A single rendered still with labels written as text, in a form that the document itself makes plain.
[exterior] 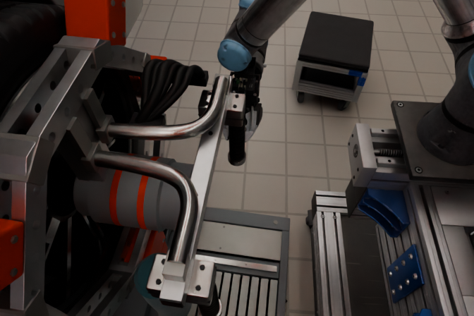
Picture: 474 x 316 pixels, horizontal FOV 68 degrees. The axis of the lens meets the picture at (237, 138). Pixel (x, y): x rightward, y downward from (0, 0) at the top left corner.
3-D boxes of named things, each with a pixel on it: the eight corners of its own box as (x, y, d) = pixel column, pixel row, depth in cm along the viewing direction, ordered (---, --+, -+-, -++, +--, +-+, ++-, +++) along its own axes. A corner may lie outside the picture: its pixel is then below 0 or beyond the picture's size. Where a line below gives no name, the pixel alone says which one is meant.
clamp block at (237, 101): (204, 105, 75) (202, 87, 71) (245, 109, 75) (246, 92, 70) (199, 123, 72) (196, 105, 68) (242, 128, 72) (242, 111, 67)
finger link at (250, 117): (244, 128, 73) (243, 96, 79) (244, 145, 78) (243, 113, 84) (259, 128, 74) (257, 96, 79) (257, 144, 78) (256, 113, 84)
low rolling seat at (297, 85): (302, 56, 223) (311, 8, 196) (360, 67, 217) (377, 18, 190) (288, 103, 198) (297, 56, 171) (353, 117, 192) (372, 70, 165)
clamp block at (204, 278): (160, 263, 55) (154, 251, 51) (217, 271, 54) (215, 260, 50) (151, 297, 52) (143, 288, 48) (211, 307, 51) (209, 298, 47)
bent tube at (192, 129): (134, 74, 70) (120, 29, 61) (230, 84, 68) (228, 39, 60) (101, 144, 59) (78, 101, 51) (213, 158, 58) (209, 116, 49)
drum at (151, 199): (112, 173, 79) (92, 134, 68) (204, 184, 77) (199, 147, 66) (87, 231, 71) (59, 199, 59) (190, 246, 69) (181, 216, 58)
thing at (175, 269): (96, 155, 58) (72, 113, 50) (210, 169, 56) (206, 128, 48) (46, 261, 47) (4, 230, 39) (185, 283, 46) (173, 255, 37)
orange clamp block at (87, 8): (87, 41, 64) (84, -11, 62) (128, 46, 64) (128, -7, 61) (65, 43, 58) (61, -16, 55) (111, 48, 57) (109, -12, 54)
